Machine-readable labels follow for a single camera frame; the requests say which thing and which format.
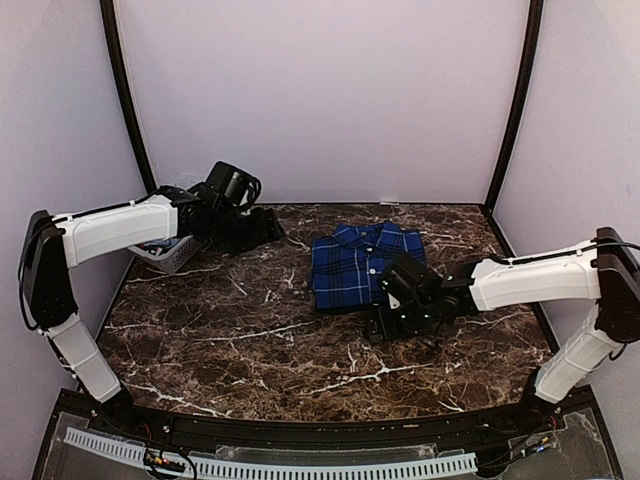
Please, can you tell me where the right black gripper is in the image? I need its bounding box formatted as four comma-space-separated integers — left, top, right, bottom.
364, 296, 437, 345

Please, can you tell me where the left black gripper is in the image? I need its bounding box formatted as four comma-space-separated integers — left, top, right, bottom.
211, 205, 284, 256

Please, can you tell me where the blue plaid long sleeve shirt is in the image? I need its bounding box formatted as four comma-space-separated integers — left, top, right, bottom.
310, 221, 426, 311

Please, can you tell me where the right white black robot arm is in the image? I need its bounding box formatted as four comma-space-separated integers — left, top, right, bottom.
378, 227, 639, 434

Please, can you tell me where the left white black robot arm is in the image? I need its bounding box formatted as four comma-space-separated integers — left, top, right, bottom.
17, 161, 284, 436

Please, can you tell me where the white plastic mesh basket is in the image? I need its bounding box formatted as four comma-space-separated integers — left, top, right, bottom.
128, 236, 203, 274

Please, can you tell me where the light blue shirt in basket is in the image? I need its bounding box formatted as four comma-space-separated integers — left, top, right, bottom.
138, 239, 179, 252

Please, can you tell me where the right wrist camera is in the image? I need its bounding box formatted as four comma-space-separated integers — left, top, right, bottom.
380, 278, 408, 310

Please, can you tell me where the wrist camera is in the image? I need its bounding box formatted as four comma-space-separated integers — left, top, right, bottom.
380, 278, 408, 310
233, 170, 262, 212

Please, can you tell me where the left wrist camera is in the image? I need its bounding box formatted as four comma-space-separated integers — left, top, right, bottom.
233, 170, 262, 212

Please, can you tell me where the white slotted cable duct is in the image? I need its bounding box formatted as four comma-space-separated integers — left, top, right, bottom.
63, 427, 478, 479

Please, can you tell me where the left black frame post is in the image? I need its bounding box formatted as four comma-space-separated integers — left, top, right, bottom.
99, 0, 157, 193

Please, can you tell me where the black frame post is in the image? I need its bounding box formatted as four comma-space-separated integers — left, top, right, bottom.
99, 0, 157, 193
484, 0, 544, 214

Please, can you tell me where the right black frame post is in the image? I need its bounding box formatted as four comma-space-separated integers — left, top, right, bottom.
484, 0, 544, 214

